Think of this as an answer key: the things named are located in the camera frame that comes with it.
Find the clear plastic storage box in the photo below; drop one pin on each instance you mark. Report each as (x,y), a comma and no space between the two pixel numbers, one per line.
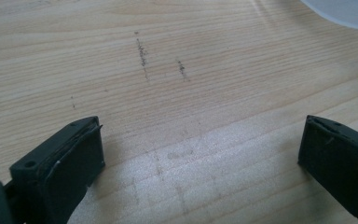
(351,11)

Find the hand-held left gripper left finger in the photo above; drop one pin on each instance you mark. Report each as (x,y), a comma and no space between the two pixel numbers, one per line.
(62,168)

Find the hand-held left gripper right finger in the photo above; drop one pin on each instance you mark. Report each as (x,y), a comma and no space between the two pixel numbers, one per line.
(341,161)

